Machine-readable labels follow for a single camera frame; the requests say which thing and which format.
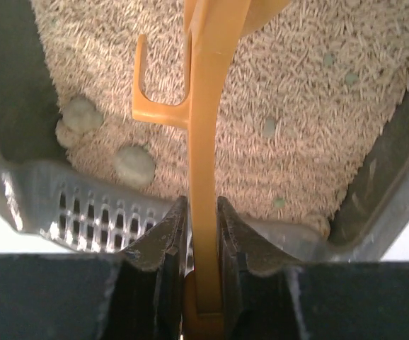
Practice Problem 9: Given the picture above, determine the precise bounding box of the dark grey litter box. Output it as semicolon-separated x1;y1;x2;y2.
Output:
0;1;409;276

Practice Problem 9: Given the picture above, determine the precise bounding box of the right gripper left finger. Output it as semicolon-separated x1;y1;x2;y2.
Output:
0;197;188;339

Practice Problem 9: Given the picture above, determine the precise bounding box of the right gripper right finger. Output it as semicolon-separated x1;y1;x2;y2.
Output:
217;197;409;339

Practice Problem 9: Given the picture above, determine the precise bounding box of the yellow litter scoop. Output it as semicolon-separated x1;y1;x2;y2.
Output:
127;1;298;339

